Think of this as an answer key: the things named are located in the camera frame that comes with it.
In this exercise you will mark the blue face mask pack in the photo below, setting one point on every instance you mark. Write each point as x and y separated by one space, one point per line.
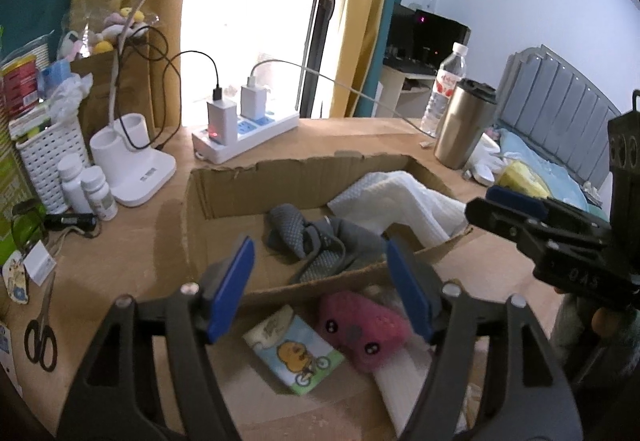
54 76

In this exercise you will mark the white charger plug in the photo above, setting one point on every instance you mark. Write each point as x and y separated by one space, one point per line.
252 101

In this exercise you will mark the bag of small plush toys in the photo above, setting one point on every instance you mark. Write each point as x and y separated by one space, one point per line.
107 28

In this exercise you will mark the black monitor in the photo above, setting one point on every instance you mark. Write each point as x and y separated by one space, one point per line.
430 36

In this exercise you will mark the white waffle towel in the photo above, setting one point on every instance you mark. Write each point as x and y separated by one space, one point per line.
395 206

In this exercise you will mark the clear water bottle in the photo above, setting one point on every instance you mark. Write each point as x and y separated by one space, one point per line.
445 91

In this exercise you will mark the brown paper bag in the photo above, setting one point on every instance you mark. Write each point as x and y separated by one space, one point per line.
100 86

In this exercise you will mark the black scissors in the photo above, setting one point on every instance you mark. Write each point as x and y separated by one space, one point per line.
42 336

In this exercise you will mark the cartoon print tissue packet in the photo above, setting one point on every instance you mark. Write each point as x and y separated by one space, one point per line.
295 356

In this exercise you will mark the small white paper box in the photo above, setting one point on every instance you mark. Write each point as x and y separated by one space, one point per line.
40 263

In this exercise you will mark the white plastic basket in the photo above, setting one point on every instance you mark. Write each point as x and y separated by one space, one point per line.
47 161

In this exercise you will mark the cardboard box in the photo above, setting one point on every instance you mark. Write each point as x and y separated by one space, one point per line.
230 201

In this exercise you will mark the pink plush toy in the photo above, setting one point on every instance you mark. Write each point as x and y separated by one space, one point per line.
357 326

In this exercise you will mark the cartoon sticker card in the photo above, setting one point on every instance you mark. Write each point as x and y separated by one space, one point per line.
15 276

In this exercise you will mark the white side cabinet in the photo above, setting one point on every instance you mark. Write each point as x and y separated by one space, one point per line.
402 91

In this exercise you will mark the white desk lamp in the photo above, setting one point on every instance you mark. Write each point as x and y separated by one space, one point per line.
145 166

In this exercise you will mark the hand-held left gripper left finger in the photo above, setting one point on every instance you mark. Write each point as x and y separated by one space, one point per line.
231 288

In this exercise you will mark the grey knitted cloth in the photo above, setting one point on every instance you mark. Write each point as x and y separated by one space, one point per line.
305 241

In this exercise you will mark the white paper roll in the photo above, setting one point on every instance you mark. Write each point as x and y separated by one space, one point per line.
400 386

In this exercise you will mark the yellow packet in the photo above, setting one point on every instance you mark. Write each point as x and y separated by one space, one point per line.
522 176

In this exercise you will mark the grey bed headboard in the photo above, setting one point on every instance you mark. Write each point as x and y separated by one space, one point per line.
560 111

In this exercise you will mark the green glasses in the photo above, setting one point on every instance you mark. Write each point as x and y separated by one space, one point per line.
27 226

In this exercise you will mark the steel tumbler with black lid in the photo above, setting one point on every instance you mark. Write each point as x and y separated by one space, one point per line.
462 126

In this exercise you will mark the white power strip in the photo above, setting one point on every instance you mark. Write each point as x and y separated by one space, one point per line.
260 136

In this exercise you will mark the crumpled white plastic bag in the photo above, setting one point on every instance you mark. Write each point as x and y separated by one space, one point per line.
70 93

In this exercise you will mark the white pill bottle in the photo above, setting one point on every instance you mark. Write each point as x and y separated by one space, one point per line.
72 183
99 196

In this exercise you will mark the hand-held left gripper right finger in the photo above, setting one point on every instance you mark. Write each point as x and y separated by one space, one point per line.
407 291

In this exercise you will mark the green carton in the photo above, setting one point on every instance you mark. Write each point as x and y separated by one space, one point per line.
10 191

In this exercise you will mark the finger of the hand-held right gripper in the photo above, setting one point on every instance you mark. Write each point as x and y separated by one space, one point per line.
500 221
515 197

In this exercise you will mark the black flashlight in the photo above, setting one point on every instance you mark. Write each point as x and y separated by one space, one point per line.
70 221

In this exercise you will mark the white charger with red light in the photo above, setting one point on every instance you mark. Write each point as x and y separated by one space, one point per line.
221 121

